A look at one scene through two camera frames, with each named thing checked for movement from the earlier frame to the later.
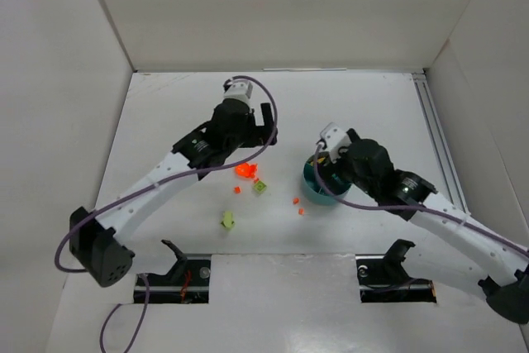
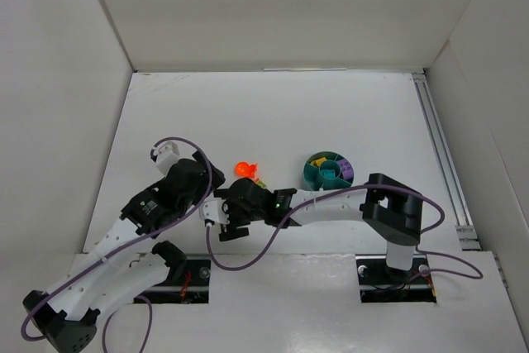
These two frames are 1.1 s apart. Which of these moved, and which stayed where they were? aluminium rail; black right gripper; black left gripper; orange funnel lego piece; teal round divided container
Moved: black right gripper; black left gripper
Stayed: teal round divided container; aluminium rail; orange funnel lego piece
